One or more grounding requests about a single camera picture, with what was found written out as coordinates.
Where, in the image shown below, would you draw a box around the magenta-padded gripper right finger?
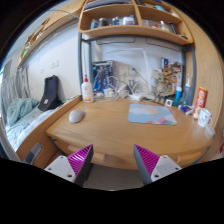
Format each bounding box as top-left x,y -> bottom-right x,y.
133,144 -> 183,186

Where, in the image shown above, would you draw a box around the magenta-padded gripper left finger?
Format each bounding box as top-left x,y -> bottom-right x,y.
44,143 -> 94,187

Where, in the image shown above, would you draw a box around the light grey computer mouse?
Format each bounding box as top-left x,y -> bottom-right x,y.
68,109 -> 86,124

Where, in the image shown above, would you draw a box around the pastel printed mouse pad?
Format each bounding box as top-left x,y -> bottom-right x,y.
128,103 -> 178,127

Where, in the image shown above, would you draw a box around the bed with checked sheet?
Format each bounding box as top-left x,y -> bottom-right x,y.
0,71 -> 56,151

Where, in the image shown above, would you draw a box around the clear plastic cup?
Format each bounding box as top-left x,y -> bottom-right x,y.
203,124 -> 216,140

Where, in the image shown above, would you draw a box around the blue tissue pack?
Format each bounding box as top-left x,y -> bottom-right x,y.
178,103 -> 195,115

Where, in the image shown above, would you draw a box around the white mug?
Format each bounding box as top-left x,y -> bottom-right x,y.
197,108 -> 214,129

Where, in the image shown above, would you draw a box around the teal blanket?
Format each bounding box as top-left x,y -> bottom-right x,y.
6,97 -> 40,127

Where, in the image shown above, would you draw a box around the blue white-capped tube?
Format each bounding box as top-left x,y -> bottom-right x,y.
173,86 -> 183,107

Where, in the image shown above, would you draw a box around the black bag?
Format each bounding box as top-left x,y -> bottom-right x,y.
37,75 -> 63,112

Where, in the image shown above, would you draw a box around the red chips can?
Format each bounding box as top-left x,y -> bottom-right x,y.
192,86 -> 208,120

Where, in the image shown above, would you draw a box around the white power strip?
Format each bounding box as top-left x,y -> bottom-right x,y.
128,93 -> 146,102

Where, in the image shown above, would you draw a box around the blue spray bottle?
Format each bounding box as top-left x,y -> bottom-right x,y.
182,73 -> 193,106

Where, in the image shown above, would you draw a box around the tan robot model figure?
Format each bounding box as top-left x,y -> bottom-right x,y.
152,71 -> 169,104

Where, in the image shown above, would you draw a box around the white red-pump lotion bottle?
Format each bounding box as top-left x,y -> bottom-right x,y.
81,74 -> 95,104

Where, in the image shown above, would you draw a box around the white power adapter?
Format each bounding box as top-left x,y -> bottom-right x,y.
103,88 -> 115,98

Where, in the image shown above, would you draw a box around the colourful model kit box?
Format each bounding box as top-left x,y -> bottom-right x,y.
161,59 -> 183,98

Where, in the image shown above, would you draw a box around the blue robot model kit box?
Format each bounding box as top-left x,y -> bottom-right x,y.
91,60 -> 115,94

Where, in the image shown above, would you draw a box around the white desk lamp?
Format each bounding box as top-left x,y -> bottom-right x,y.
103,47 -> 151,98

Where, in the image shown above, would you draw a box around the wooden shelf unit with items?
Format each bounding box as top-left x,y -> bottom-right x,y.
78,0 -> 194,46

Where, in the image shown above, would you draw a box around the white tangled cables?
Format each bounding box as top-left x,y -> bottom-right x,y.
94,74 -> 148,101

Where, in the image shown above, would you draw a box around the wooden wall shelf with items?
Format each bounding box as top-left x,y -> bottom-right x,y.
17,1 -> 84,68

